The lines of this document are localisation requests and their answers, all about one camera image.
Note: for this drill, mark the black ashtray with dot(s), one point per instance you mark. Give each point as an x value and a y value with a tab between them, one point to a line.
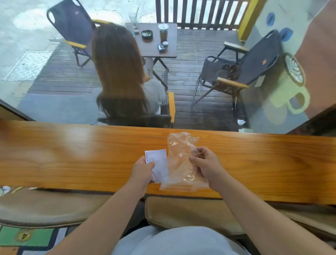
147	34

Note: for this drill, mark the coffee cup window sticker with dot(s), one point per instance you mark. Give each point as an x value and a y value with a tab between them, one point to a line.
287	89

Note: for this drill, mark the dark folding chair yellow armrests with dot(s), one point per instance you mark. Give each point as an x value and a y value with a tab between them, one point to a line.
147	121
73	23
252	65

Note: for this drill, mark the round manhole cover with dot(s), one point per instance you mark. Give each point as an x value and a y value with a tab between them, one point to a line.
30	19

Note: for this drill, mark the yellow post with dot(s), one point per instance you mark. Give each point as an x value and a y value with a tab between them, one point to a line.
248	19

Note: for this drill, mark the person's right hand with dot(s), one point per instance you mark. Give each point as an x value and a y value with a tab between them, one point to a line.
211	169

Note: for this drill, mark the clear glass with straw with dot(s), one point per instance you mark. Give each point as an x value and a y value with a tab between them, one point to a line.
133	21

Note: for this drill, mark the clear plastic bag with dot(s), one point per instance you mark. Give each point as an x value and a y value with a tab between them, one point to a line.
181	157

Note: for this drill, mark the white paper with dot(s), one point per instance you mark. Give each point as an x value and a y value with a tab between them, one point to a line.
159	163

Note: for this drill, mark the person's left thumb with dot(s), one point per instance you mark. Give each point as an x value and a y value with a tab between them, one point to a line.
150	168

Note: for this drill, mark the brown wooden fence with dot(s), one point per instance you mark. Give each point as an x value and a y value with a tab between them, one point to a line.
199	13

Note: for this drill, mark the small brown outdoor table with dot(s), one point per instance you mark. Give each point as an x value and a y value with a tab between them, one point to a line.
152	50

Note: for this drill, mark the person's light grey clothing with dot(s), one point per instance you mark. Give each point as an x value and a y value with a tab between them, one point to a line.
178	243

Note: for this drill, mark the person's left hand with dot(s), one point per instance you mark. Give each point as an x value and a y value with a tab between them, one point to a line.
139	176

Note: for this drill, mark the colourful patterned floor mat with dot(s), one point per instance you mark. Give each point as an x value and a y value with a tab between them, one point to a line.
31	239

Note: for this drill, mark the person's left forearm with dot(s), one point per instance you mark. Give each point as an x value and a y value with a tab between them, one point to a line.
105	223

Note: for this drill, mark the square metal ground grate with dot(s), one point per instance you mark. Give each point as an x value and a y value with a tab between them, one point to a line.
28	65

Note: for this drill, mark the person's right forearm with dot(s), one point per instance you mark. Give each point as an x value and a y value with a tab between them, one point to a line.
262	223

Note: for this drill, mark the person's right thumb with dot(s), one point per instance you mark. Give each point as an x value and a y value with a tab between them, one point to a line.
196	160

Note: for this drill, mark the iced drink cup with lid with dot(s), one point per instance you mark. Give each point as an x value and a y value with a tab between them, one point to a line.
163	32

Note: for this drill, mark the blue oval window sticker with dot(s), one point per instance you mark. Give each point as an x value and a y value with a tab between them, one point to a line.
286	34
270	19

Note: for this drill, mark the brown window decal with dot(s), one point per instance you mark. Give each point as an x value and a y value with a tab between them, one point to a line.
320	57

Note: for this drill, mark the crumpled white tissue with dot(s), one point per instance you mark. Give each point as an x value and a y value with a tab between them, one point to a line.
241	122

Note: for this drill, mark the tan seat cushion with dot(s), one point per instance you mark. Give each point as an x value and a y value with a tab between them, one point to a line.
189	212
47	207

